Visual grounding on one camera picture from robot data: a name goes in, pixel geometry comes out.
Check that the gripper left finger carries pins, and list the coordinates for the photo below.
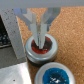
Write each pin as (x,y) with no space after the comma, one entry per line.
(33,23)

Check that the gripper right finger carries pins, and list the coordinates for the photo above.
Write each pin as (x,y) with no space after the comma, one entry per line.
(46,20)

